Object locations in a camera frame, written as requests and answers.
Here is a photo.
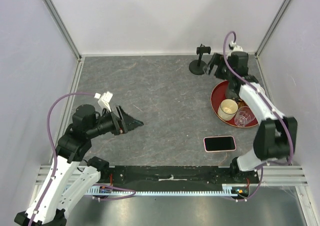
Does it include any cream white cup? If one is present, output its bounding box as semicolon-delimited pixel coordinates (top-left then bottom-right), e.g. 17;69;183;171
217;99;238;122

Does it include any clear drinking glass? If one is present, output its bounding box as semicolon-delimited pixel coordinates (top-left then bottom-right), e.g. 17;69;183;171
234;106;255;127

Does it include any phone with pink case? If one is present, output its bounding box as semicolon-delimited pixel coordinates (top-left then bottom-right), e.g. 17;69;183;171
203;135;237;153

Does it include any dark green mug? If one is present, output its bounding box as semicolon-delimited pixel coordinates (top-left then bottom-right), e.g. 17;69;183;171
224;81;242;101

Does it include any white cable duct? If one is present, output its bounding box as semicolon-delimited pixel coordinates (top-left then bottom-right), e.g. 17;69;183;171
84;184;249;197

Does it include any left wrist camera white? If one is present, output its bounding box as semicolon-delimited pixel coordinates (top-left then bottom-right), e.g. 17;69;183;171
94;91;113;112

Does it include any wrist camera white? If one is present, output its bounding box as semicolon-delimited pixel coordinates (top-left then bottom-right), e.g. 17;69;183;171
94;91;113;112
228;41;243;54

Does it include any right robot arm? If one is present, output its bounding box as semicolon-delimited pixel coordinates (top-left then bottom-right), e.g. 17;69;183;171
206;51;298;183

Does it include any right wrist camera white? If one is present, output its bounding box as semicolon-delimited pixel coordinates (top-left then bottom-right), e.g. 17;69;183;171
228;41;243;54

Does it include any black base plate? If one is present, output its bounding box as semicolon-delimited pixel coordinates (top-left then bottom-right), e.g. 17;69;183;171
98;165;259;192

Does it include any black phone stand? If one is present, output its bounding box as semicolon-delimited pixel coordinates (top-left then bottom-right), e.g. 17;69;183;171
188;44;211;76

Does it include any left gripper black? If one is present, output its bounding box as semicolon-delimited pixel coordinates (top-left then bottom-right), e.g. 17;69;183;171
87;103;144;138

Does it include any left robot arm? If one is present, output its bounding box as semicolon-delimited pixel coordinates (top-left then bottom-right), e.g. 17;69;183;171
14;104;144;226

